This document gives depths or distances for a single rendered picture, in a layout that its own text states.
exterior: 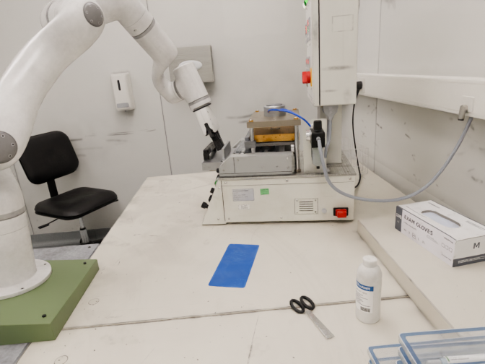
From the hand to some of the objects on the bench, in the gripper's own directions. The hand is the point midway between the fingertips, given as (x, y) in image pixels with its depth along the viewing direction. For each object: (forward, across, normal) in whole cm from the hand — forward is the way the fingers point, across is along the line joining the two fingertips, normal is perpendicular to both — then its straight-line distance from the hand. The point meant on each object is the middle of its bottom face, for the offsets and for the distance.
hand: (219, 144), depth 136 cm
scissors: (+35, -65, -20) cm, 77 cm away
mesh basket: (+42, +49, -38) cm, 75 cm away
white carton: (+43, -40, -55) cm, 80 cm away
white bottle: (+39, -65, -31) cm, 82 cm away
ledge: (+48, -63, -56) cm, 97 cm away
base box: (+32, -2, -11) cm, 34 cm away
